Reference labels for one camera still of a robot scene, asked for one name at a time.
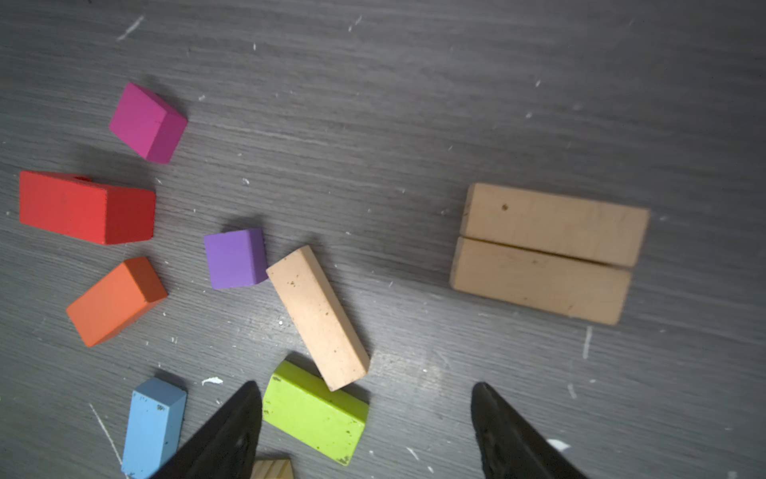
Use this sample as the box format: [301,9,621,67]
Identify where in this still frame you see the light blue block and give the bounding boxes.
[122,378,188,478]

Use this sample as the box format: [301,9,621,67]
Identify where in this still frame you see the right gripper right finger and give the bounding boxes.
[471,382,586,479]

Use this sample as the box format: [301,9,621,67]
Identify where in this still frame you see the natural wood long block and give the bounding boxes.
[460,183,650,267]

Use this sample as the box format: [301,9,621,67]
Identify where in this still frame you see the red rectangular block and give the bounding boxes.
[19,171,157,245]

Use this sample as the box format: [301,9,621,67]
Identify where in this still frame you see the purple cube block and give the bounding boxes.
[203,229,268,289]

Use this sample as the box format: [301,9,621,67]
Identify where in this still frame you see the small natural wood block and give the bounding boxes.
[251,459,294,479]

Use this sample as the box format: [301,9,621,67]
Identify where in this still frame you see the orange rectangular block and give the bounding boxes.
[66,257,168,347]

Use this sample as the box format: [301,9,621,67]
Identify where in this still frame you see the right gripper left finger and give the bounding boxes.
[154,380,263,479]

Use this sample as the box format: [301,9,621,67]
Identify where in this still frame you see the magenta cube block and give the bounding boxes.
[109,83,189,164]

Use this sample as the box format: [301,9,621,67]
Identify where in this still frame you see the lime green block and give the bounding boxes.
[263,360,369,466]

